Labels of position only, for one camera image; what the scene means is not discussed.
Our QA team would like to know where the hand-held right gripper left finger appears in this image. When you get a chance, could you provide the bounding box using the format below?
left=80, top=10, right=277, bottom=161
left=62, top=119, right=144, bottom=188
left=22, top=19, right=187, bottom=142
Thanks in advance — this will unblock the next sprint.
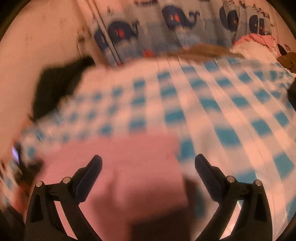
left=24, top=155, right=103, bottom=241

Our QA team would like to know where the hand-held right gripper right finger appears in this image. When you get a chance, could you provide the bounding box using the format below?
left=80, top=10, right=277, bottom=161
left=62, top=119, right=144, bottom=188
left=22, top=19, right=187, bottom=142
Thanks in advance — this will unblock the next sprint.
left=195, top=154, right=273, bottom=241

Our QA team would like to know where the pink hooded jacket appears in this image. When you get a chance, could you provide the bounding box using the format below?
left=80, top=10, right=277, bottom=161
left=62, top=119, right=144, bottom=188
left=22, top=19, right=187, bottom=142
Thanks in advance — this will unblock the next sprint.
left=21, top=134, right=192, bottom=241

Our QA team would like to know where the pink clothes pile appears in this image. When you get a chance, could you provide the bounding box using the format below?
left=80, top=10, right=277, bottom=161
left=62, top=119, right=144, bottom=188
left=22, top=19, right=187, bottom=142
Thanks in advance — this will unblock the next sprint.
left=233, top=34, right=277, bottom=53

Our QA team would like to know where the blue white checked plastic sheet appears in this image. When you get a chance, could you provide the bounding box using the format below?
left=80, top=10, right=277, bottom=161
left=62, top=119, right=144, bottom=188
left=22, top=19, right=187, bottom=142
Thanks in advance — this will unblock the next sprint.
left=0, top=57, right=296, bottom=233

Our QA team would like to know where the black quilted garment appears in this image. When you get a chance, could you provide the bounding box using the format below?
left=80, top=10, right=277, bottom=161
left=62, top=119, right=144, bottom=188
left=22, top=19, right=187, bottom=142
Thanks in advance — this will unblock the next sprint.
left=32, top=56, right=96, bottom=121

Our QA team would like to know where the black padded garment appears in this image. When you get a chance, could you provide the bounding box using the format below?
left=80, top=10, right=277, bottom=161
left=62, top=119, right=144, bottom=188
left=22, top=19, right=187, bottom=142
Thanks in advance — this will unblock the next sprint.
left=287, top=79, right=296, bottom=109

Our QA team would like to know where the olive green garment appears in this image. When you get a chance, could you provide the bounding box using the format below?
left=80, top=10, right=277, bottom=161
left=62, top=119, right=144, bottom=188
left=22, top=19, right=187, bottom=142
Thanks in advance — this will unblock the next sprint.
left=169, top=44, right=244, bottom=63

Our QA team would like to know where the brown garment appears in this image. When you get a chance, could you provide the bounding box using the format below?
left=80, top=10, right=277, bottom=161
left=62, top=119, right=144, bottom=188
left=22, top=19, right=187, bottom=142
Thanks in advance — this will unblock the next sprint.
left=276, top=51, right=296, bottom=74

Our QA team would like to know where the whale print curtain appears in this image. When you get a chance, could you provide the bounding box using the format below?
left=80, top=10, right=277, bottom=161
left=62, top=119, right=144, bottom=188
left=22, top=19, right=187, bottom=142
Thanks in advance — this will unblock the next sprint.
left=89, top=0, right=277, bottom=67

